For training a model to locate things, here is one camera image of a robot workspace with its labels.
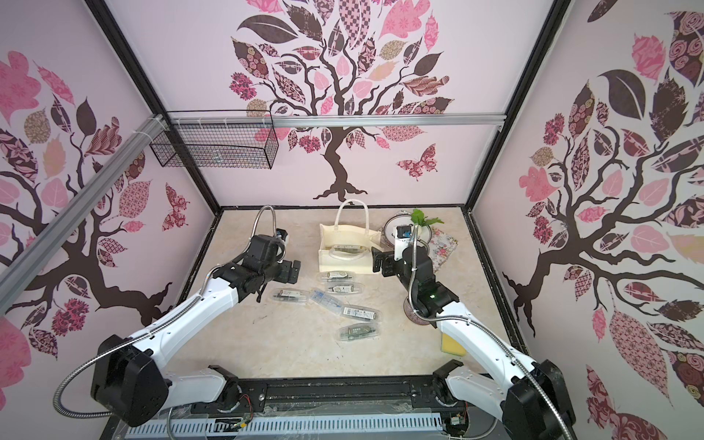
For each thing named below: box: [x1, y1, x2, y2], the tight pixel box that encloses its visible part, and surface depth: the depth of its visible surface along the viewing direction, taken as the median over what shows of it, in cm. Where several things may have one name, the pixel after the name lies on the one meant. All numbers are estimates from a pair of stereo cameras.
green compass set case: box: [336, 322, 381, 342], surface depth 86 cm
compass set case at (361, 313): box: [341, 304, 383, 323], surface depth 89 cm
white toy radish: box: [410, 208, 445, 232], surface depth 115 cm
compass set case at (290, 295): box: [271, 287, 309, 305], surface depth 94 cm
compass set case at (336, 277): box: [320, 271, 353, 283], surface depth 99 cm
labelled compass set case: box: [329, 243, 368, 261], surface depth 102 cm
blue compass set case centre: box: [309, 289, 344, 316], surface depth 92 cm
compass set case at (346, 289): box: [326, 282, 365, 297], surface depth 96 cm
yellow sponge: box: [440, 332, 467, 357], surface depth 82 cm
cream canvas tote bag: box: [318, 198, 382, 275], surface depth 99 cm
